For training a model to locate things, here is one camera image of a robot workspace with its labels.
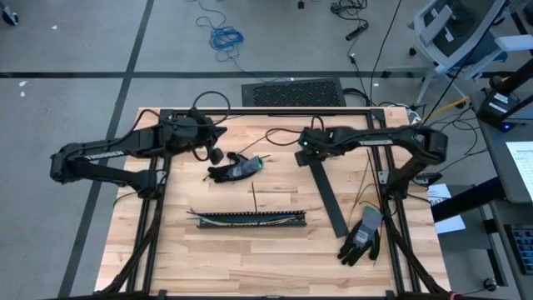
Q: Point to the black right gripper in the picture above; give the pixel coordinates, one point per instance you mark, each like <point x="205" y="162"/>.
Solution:
<point x="320" y="139"/>

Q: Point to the black power strip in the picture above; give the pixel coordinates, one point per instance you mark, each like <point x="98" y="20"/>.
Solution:
<point x="357" y="32"/>

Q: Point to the white paper sheet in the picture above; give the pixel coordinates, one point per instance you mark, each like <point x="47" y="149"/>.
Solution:
<point x="451" y="225"/>

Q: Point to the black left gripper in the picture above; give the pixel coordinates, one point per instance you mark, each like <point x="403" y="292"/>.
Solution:
<point x="187" y="133"/>

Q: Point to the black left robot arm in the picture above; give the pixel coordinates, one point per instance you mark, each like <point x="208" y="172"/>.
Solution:
<point x="104" y="155"/>

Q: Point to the black keyboard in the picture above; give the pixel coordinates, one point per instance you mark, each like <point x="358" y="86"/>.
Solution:
<point x="522" y="250"/>

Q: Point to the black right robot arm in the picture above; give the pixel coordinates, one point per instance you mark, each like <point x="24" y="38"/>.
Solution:
<point x="387" y="139"/>

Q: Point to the grey office chair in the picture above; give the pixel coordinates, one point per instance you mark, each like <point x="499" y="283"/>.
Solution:
<point x="454" y="29"/>

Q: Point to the black perforated floor grate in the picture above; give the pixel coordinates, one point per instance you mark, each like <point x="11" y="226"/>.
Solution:
<point x="291" y="93"/>

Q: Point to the black caster wheel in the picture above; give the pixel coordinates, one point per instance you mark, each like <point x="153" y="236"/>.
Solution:
<point x="490" y="284"/>
<point x="10" y="17"/>

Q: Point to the grey metal bracket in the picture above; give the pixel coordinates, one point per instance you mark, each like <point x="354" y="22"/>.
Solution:
<point x="383" y="178"/>

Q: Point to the black desk beam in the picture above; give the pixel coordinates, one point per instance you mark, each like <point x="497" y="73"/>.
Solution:
<point x="466" y="200"/>

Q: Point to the black box with blue light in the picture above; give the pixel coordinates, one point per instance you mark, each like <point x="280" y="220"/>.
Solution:
<point x="495" y="110"/>

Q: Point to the grey black work glove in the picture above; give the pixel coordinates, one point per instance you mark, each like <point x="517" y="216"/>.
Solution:
<point x="362" y="237"/>

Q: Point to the small black floor plug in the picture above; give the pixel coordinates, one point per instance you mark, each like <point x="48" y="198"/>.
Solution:
<point x="300" y="4"/>

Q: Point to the white lit laptop screen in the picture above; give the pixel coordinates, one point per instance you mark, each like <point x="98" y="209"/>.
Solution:
<point x="522" y="171"/>

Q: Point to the grey desk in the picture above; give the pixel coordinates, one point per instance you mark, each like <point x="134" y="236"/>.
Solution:
<point x="495" y="162"/>

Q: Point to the black duct cover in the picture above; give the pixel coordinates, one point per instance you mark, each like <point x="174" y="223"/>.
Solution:
<point x="331" y="200"/>

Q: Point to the white power strip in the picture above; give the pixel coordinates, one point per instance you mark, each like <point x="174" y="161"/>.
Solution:
<point x="415" y="118"/>

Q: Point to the grey glove with green cuff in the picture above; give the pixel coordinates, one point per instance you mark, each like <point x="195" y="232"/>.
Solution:
<point x="237" y="168"/>

